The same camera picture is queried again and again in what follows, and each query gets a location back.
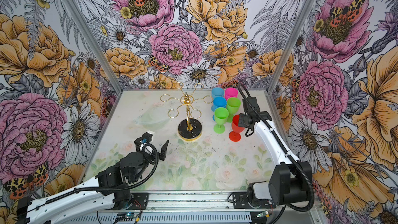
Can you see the blue wine glass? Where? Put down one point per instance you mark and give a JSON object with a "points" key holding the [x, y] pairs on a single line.
{"points": [[217, 92], [219, 102]]}

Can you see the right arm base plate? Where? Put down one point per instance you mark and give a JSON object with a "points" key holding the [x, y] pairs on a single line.
{"points": [[242, 200]]}

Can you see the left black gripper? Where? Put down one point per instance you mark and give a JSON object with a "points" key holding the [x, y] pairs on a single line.
{"points": [[156, 154]]}

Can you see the red wine glass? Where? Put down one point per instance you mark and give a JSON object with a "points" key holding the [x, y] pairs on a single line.
{"points": [[235, 134]]}

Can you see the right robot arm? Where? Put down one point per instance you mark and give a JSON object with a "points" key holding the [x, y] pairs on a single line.
{"points": [[291, 181]]}

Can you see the small green circuit board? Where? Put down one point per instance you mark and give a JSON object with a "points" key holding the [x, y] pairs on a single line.
{"points": [[128, 217]]}

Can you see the aluminium front rail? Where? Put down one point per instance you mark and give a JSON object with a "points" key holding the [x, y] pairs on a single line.
{"points": [[160, 201]]}

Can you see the pink wine glass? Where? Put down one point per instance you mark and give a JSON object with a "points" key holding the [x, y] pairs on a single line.
{"points": [[230, 92]]}

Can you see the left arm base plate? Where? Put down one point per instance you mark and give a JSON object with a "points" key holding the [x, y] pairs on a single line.
{"points": [[133, 201]]}

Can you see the gold wire wine glass rack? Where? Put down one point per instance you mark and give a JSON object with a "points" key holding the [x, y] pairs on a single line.
{"points": [[189, 129]]}

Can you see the green wine glass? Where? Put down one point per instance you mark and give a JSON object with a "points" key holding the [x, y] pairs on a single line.
{"points": [[233, 105], [220, 116]]}

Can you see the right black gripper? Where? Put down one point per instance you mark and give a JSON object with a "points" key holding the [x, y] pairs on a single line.
{"points": [[241, 116]]}

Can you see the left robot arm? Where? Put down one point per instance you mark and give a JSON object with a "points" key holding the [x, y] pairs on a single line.
{"points": [[111, 188]]}

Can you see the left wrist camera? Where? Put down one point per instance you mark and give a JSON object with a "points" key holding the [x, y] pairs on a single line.
{"points": [[146, 138]]}

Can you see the white vent grille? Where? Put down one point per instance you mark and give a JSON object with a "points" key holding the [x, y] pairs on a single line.
{"points": [[170, 218]]}

